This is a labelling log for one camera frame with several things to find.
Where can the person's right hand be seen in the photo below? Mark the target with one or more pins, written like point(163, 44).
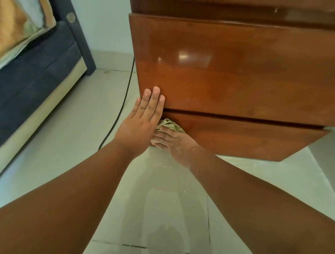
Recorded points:
point(180, 147)

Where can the person's left hand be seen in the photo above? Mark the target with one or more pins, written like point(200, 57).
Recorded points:
point(136, 130)

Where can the person's right fingers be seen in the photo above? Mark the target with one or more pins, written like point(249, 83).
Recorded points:
point(163, 136)

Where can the person's left middle finger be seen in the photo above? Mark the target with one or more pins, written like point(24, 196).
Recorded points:
point(153, 102)

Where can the person's left little finger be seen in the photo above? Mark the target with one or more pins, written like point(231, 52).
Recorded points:
point(136, 107)

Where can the pale green cleaning cloth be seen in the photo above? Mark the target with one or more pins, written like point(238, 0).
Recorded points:
point(170, 125)

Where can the person's left forearm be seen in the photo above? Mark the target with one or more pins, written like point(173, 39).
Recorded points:
point(65, 204)

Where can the person's right forearm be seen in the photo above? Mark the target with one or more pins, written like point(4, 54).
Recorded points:
point(261, 206)

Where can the brown wooden drawer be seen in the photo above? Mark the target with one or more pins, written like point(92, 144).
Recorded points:
point(248, 136)
point(235, 70)

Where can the dark blue sofa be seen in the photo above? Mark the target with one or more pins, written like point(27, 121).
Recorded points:
point(36, 78)

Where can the round metal sofa button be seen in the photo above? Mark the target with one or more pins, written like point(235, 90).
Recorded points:
point(70, 17)

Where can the brown wooden cabinet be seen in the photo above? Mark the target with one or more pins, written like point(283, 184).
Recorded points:
point(235, 9)

